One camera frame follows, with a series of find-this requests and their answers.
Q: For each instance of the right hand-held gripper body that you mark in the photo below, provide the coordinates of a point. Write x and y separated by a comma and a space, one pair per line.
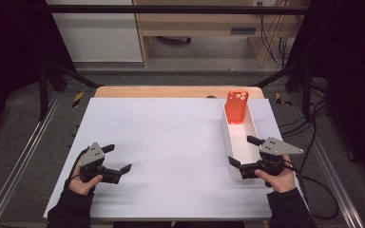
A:
278, 147

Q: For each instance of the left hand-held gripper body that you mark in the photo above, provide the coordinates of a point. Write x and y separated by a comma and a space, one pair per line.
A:
92, 156

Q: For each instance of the white plastic container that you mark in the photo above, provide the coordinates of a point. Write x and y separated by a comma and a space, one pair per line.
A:
240, 139

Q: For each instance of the orange phone case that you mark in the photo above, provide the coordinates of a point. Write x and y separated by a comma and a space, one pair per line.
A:
237, 109

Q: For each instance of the person's left hand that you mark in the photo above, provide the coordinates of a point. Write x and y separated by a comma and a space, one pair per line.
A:
82, 186

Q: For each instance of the person's right hand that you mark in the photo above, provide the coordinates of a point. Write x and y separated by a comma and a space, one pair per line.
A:
280, 182

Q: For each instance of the yellow black floor tape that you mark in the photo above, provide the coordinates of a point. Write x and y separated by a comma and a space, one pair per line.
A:
78, 99
280, 98

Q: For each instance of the black curtain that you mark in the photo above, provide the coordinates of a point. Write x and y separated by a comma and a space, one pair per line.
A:
9, 47
355, 63

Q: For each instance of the white cabinet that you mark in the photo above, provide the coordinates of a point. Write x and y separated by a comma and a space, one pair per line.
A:
98, 34

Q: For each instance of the wooden desk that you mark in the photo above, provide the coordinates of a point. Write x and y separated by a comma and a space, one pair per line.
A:
202, 22

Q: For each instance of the white power strip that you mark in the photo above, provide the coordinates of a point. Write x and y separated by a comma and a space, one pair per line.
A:
264, 2

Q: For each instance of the black frame leg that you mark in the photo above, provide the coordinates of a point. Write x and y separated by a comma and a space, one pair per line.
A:
44, 91
305, 88

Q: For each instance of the aluminium floor rail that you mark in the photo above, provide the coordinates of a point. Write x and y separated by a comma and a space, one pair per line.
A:
339, 186
19, 161

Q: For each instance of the black frame crossbar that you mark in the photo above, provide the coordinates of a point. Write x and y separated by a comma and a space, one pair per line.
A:
171, 9

